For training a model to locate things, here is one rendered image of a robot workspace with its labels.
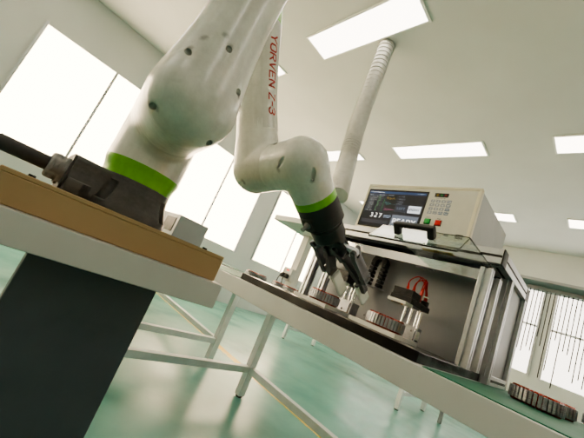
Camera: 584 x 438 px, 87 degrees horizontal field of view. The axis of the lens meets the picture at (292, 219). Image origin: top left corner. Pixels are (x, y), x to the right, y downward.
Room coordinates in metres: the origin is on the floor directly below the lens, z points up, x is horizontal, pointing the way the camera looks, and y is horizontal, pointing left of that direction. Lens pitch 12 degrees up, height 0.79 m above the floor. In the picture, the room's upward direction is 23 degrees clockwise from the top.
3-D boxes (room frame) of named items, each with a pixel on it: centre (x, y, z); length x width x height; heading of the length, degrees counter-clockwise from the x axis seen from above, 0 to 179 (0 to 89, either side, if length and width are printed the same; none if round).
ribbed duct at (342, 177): (2.42, -0.22, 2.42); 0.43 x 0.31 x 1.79; 41
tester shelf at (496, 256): (1.22, -0.53, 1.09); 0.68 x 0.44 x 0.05; 41
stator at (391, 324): (0.91, -0.37, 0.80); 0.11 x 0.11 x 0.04
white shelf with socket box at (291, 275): (2.07, -0.14, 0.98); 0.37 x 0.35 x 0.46; 41
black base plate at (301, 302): (1.02, -0.30, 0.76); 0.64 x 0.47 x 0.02; 41
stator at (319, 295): (1.10, -0.21, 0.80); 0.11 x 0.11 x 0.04
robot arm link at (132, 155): (0.55, 0.28, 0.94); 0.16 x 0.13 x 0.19; 32
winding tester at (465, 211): (1.21, -0.54, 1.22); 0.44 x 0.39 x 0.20; 41
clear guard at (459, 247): (0.87, -0.42, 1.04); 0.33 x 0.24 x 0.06; 131
